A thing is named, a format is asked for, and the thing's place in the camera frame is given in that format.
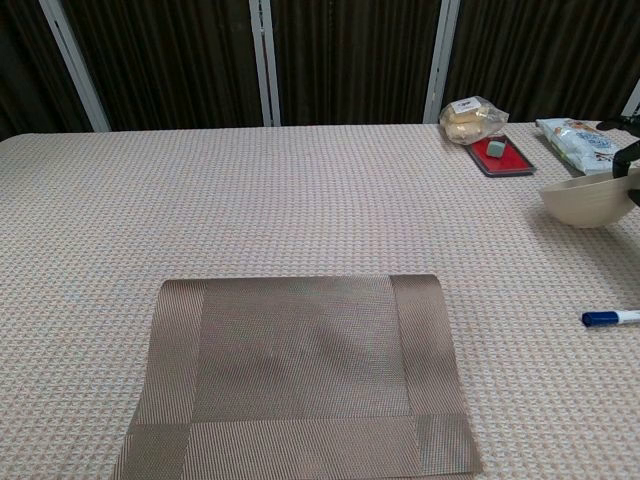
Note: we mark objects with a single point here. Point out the red ink pad black frame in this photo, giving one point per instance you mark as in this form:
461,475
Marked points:
510,162

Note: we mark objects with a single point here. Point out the brown woven placemat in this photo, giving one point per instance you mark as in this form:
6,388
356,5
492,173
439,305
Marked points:
300,350

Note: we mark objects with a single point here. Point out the white partition post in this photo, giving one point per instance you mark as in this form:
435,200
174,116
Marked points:
634,102
75,65
441,65
265,65

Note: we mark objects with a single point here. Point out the clear bag of bread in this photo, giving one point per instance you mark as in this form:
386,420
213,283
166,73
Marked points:
465,125

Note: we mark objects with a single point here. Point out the black pleated curtain panel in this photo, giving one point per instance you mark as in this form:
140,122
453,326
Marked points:
540,55
165,60
350,60
25,65

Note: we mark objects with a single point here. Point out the white marker with blue cap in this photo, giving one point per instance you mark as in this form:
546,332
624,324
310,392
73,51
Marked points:
607,318

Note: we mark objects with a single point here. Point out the pink woven tablecloth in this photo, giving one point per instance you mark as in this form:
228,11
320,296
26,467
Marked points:
250,200

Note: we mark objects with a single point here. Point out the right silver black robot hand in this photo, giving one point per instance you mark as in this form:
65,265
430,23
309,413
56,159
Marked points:
627,157

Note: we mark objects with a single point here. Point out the beige round bowl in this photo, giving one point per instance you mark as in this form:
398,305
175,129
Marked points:
585,205

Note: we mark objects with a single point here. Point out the small grey-green cube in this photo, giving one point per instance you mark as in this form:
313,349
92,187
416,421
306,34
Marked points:
495,149

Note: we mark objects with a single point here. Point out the white blue snack bag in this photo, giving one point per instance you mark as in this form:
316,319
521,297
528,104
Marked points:
570,142

